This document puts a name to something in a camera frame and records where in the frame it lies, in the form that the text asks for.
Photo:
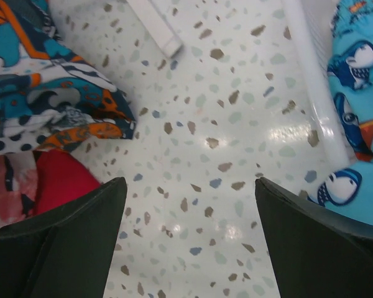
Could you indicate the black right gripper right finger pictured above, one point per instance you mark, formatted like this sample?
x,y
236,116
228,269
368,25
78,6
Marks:
x,y
314,251

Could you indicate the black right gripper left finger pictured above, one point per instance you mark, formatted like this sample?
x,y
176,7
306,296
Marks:
x,y
65,252

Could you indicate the blue shark print shorts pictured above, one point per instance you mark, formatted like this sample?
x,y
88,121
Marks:
x,y
349,191

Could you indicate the pink shark print shorts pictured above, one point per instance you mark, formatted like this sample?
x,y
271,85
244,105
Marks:
x,y
18,187

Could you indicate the navy orange pirate print shorts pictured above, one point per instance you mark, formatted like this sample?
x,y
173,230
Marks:
x,y
50,97

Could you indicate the red folded cloth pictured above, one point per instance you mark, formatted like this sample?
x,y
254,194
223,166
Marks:
x,y
61,179

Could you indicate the white plastic basket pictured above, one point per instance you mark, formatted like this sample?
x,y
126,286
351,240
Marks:
x,y
310,26

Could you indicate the white clothes rack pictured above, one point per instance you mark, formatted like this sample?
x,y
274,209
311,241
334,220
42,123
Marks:
x,y
158,28

